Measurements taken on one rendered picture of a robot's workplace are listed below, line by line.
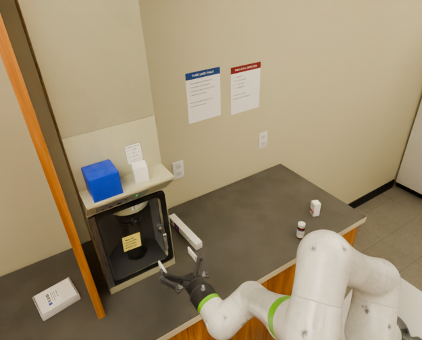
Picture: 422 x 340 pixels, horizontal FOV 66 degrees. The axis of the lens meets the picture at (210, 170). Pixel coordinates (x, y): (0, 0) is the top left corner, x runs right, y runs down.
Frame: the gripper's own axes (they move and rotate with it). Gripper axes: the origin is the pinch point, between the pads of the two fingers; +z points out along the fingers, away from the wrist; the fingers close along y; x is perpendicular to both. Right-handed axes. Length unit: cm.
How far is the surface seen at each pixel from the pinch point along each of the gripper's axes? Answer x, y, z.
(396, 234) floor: 115, -219, 11
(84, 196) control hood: -36.8, 25.7, 9.6
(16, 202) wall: -15, 49, 57
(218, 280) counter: 20.3, -17.0, -5.4
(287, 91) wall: -31, -113, 57
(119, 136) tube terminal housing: -52, 8, 14
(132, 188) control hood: -36.8, 10.2, 4.4
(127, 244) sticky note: -4.9, 14.7, 13.2
